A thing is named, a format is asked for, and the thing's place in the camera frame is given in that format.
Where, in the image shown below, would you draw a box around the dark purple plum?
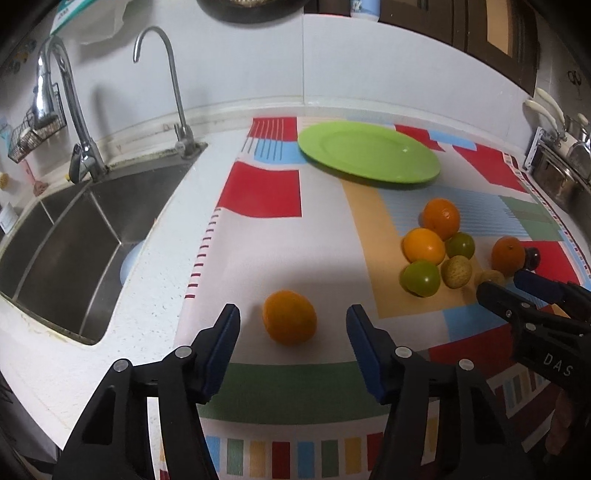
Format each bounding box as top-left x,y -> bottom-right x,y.
524,247 -> 541,271

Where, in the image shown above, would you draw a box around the yellow speckled fruit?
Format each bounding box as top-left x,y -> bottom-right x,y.
441,255 -> 473,289

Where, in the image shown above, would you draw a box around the green fruit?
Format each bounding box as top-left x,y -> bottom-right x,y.
446,232 -> 476,259
400,260 -> 441,298

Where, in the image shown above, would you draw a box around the large orange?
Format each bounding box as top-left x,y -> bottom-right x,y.
422,198 -> 461,241
402,228 -> 446,265

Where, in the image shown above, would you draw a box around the small orange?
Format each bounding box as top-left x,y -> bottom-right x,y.
263,290 -> 318,347

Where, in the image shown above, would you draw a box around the small brownish fruit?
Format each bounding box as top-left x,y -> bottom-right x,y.
477,270 -> 506,286

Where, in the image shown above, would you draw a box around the steel pot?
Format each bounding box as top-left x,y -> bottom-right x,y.
523,126 -> 590,213

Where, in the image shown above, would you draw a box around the blue bowl in sink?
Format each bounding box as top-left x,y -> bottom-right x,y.
119,241 -> 144,285

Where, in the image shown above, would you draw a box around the stainless steel sink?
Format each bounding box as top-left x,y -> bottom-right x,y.
1,155 -> 193,345

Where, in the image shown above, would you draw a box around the green plate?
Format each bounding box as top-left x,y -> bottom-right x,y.
297,121 -> 441,184

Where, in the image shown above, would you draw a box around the colourful patterned table mat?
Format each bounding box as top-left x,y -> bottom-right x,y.
175,117 -> 590,479

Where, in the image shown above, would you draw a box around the dark wooden cabinet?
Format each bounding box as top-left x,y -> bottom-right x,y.
304,0 -> 539,95

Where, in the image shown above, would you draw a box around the large chrome faucet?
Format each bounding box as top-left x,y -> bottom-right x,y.
35,34 -> 108,185

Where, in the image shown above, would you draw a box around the thin gooseneck faucet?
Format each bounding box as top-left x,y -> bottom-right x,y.
132,25 -> 202,160

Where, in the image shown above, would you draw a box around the blue soap bottle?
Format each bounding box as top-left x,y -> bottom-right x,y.
351,0 -> 381,21

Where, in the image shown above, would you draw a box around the hanging colander pan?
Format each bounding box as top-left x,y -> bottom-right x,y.
197,0 -> 307,24

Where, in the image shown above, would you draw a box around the tissue package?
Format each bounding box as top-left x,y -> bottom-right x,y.
50,0 -> 130,45

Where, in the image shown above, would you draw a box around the white knife handles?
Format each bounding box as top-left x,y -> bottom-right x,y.
523,87 -> 566,135

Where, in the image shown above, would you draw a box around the black wire basket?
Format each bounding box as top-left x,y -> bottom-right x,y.
8,83 -> 67,164

